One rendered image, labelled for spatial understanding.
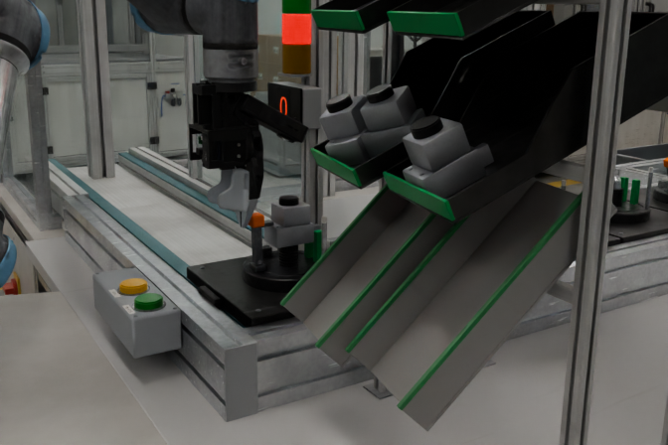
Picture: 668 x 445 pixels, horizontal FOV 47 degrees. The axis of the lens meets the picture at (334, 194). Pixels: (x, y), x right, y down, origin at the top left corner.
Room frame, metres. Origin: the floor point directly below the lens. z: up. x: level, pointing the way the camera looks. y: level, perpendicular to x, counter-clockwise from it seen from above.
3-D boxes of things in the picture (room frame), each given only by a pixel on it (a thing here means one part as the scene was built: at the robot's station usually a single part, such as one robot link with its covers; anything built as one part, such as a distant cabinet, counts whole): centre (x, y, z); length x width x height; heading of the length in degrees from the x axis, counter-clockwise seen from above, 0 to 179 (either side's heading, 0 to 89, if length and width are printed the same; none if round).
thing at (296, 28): (1.33, 0.07, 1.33); 0.05 x 0.05 x 0.05
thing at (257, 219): (1.08, 0.11, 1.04); 0.04 x 0.02 x 0.08; 122
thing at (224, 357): (1.26, 0.34, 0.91); 0.89 x 0.06 x 0.11; 32
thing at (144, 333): (1.06, 0.30, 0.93); 0.21 x 0.07 x 0.06; 32
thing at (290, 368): (1.36, -0.34, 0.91); 1.24 x 0.33 x 0.10; 122
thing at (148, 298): (1.00, 0.26, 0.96); 0.04 x 0.04 x 0.02
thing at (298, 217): (1.11, 0.06, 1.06); 0.08 x 0.04 x 0.07; 122
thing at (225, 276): (1.10, 0.07, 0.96); 0.24 x 0.24 x 0.02; 32
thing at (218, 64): (1.05, 0.14, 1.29); 0.08 x 0.08 x 0.05
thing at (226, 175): (1.07, 0.15, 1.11); 0.06 x 0.03 x 0.09; 122
